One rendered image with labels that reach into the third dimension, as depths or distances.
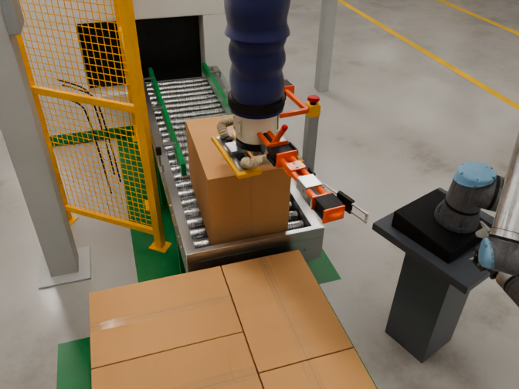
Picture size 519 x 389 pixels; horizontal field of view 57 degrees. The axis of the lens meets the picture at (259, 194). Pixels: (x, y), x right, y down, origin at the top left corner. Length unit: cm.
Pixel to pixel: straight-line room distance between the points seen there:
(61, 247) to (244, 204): 125
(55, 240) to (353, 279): 179
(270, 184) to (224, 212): 26
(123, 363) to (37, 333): 103
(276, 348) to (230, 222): 66
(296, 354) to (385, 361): 83
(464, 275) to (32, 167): 213
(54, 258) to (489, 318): 255
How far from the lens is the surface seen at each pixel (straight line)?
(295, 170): 166
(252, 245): 231
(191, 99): 387
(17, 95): 255
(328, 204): 149
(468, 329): 298
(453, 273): 212
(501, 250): 163
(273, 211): 233
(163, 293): 219
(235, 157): 195
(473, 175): 210
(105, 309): 218
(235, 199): 222
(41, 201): 284
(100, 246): 333
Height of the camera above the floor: 213
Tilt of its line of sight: 36 degrees down
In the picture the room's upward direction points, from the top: 1 degrees clockwise
